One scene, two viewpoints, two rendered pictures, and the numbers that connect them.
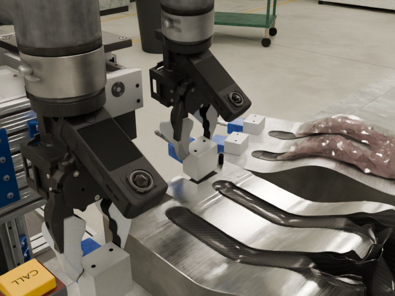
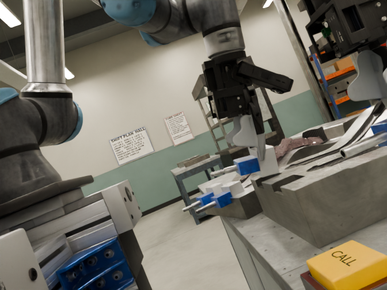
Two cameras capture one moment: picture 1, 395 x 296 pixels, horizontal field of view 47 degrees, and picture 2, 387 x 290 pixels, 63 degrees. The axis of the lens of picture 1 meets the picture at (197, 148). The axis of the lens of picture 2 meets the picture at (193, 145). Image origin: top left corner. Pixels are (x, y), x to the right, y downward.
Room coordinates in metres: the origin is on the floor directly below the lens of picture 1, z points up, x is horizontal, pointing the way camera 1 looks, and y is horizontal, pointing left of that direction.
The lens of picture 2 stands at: (0.35, 0.56, 1.00)
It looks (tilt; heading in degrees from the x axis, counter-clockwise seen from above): 1 degrees up; 312
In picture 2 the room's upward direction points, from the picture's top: 22 degrees counter-clockwise
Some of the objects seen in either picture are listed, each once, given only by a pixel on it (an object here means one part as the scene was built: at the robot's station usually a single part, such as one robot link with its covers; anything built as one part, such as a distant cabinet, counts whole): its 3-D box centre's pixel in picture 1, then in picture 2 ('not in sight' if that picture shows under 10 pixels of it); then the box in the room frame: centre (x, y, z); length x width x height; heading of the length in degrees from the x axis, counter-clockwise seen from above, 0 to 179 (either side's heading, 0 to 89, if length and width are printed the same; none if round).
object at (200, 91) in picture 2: not in sight; (241, 128); (3.41, -4.15, 1.03); 1.54 x 0.94 x 2.06; 139
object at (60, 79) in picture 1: (62, 70); not in sight; (0.41, 0.13, 1.17); 0.08 x 0.08 x 0.05
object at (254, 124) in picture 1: (234, 125); (203, 201); (0.98, -0.09, 0.86); 0.13 x 0.05 x 0.05; 64
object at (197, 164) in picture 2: not in sight; (198, 182); (4.12, -3.37, 0.44); 1.90 x 0.70 x 0.89; 139
